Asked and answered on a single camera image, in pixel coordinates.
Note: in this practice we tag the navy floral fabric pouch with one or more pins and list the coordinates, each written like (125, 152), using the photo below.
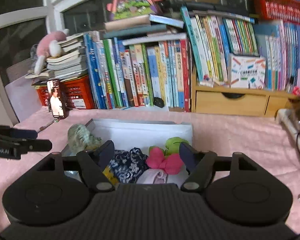
(127, 166)

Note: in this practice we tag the smartphone on stand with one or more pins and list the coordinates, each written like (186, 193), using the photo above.
(56, 100)

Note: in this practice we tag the white sheet board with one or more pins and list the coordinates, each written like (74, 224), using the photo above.
(22, 100)

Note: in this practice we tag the wooden desktop drawer unit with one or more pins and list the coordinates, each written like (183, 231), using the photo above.
(215, 102)

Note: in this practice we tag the white and blue flat book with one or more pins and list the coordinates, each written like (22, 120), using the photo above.
(167, 21)

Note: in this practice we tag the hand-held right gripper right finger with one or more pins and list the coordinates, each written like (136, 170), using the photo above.
(187, 157)

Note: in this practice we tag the dark teal hardcover book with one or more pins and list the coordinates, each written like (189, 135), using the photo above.
(137, 32)

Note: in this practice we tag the tan hardcover book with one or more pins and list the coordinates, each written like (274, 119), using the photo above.
(127, 23)

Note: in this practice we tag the pink cloth bundle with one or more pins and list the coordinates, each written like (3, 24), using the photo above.
(165, 162)

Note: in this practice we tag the white cardboard box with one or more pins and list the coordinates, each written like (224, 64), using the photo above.
(140, 135)

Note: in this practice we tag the white framed window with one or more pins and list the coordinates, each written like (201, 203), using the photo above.
(19, 15)

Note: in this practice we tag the red plastic basket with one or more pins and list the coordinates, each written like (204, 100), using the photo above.
(277, 7)

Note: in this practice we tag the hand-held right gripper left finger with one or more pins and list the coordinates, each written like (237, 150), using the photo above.
(106, 155)

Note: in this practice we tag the white pencil-print box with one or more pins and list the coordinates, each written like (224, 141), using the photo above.
(247, 72)

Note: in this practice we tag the row of upright books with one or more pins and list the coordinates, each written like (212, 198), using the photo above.
(165, 75)

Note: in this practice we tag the pink plush toy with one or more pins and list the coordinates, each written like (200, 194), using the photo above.
(49, 45)

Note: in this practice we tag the stack of paperback workbooks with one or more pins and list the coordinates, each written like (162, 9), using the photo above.
(64, 65)

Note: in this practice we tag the gold sequin soft pad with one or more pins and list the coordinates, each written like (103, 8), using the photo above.
(109, 175)

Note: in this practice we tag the pink toy house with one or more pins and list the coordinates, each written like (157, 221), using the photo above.
(132, 2)

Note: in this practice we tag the green cloth bundle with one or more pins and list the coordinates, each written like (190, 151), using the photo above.
(173, 142)

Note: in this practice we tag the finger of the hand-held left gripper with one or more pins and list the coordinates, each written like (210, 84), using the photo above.
(39, 145)
(24, 133)

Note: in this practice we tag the white cloth bundle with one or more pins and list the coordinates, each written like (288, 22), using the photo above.
(152, 176)

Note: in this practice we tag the green checked cloth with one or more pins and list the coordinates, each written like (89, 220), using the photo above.
(81, 136)

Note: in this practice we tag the pink tablecloth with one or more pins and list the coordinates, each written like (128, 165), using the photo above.
(240, 140)

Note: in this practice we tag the red plastic crate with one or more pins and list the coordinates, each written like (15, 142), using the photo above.
(77, 92)

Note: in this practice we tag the small black round object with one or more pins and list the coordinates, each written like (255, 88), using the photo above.
(159, 102)

